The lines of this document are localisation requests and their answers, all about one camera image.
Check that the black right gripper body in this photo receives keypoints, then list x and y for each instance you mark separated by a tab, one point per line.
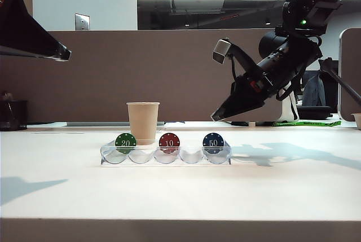
268	79

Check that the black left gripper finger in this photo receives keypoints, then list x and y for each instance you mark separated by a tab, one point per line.
11	51
25	33

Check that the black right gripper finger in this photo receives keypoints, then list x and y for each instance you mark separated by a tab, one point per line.
239	98
245	109

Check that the blue poker chip 50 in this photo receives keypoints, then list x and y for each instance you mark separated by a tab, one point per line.
213	142

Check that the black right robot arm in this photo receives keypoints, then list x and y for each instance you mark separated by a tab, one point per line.
296	8

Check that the clear plastic chip tray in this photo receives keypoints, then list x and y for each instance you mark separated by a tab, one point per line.
191	158

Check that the red poker chip 10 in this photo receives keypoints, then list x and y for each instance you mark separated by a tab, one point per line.
169	142

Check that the brown paper cup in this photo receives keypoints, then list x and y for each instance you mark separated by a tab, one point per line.
143	123

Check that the green poker chip 20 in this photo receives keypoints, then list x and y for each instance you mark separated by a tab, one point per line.
125	142

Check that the black flat case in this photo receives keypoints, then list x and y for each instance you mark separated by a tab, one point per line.
314	112

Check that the black mesh pen holder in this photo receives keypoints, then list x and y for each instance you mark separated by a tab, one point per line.
17	115

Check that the black slanted pole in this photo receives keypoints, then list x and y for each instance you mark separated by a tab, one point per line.
345	85

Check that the wide brown desk partition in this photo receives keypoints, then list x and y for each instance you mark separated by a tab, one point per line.
141	75

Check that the small white partition post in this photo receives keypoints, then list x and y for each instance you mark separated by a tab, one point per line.
251	124

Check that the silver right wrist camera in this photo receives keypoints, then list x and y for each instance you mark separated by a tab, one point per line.
220	51

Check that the metal wall switch plate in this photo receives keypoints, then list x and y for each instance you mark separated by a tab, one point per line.
82	22

